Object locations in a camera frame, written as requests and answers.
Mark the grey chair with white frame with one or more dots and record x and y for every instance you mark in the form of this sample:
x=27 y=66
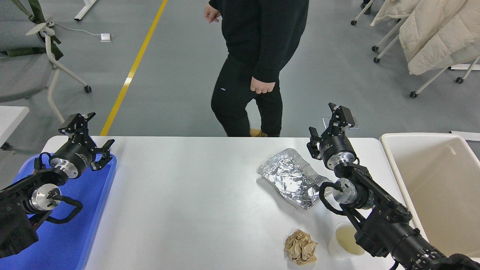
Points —
x=22 y=78

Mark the white desk leg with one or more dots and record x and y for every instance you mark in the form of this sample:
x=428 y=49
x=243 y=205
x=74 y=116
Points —
x=85 y=9

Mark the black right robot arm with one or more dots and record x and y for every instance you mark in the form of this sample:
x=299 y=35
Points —
x=390 y=221

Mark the white flat board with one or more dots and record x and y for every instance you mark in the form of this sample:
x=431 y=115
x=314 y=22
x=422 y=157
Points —
x=467 y=135

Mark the person's right hand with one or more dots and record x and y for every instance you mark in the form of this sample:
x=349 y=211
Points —
x=212 y=13

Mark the person's left hand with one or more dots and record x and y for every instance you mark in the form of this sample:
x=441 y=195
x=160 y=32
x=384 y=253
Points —
x=264 y=86

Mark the cream padded jacket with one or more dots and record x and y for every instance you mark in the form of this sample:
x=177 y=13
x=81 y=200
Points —
x=450 y=45
x=393 y=9
x=423 y=26

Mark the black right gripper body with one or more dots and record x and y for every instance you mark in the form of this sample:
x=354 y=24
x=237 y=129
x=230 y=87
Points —
x=335 y=146

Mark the white power adapter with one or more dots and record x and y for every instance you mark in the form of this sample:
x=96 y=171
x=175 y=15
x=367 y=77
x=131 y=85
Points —
x=105 y=37

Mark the foil tray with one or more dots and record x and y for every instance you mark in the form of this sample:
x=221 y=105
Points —
x=288 y=176

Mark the white floor base bar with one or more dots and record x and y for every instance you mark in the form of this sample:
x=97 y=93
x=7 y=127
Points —
x=465 y=67

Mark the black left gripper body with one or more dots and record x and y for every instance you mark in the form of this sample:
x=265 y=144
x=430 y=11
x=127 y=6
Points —
x=77 y=154

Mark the person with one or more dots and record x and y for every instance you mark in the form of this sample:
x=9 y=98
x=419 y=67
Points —
x=258 y=37

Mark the white paper cup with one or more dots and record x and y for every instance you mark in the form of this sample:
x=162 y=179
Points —
x=339 y=240

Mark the blue plastic tray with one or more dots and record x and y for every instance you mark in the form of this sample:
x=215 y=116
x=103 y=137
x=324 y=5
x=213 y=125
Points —
x=67 y=243

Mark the tan paper ball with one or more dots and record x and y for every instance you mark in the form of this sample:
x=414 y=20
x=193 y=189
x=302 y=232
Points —
x=300 y=247

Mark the dark green garment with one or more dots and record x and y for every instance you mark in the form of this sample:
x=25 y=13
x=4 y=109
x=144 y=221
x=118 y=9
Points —
x=37 y=9

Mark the white wheeled chair frame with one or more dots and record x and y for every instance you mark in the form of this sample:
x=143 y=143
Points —
x=386 y=38
x=362 y=12
x=431 y=80

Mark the small white side table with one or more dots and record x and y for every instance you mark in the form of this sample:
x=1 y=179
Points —
x=11 y=118

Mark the large pale plastic bin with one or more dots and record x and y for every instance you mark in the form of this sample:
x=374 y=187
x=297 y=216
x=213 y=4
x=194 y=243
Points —
x=431 y=180

